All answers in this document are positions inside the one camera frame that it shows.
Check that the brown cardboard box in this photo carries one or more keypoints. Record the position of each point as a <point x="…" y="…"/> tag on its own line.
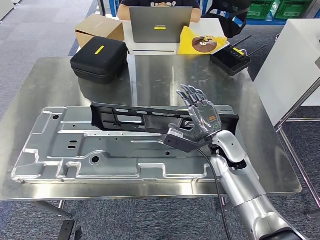
<point x="98" y="26"/>

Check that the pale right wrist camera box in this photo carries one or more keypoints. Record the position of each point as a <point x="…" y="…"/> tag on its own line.
<point x="180" y="142"/>

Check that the white cabinet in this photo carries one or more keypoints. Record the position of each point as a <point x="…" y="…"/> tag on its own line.
<point x="287" y="66"/>

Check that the stainless steel workbench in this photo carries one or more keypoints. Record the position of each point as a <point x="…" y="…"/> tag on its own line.
<point x="162" y="76"/>
<point x="302" y="120"/>

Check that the green plastic crate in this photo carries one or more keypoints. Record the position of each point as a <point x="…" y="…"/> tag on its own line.
<point x="292" y="8"/>
<point x="260" y="9"/>

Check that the black office chair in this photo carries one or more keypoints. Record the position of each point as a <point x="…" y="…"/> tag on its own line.
<point x="232" y="24"/>

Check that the black remote controller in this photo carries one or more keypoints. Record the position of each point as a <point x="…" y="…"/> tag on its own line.
<point x="229" y="61"/>

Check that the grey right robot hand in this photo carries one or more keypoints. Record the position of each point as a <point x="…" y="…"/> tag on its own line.
<point x="204" y="119"/>

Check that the silver metal panel part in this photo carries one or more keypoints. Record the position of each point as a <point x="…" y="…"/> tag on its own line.
<point x="112" y="165"/>

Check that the person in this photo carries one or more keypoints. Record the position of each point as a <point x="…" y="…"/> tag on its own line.
<point x="122" y="11"/>

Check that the grey laptop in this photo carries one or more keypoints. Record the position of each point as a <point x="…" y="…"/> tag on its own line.
<point x="160" y="20"/>

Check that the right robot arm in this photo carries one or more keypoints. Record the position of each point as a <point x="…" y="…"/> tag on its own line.
<point x="244" y="188"/>

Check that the black robot foot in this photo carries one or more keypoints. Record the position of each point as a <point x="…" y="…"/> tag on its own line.
<point x="69" y="230"/>

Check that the person's left forearm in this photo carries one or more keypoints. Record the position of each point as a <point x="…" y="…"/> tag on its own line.
<point x="196" y="15"/>

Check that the black plastic bracket part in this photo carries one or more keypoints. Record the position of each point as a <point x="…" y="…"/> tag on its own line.
<point x="149" y="121"/>

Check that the blue storage rack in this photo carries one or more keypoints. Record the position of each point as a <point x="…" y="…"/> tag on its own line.
<point x="265" y="22"/>

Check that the yellow bag with brown bear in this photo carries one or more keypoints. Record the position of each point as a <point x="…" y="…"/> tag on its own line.
<point x="187" y="44"/>

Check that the person's right forearm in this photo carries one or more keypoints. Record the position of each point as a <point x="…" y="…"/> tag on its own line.
<point x="122" y="12"/>

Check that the black zip case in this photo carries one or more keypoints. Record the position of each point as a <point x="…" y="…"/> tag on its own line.
<point x="100" y="61"/>

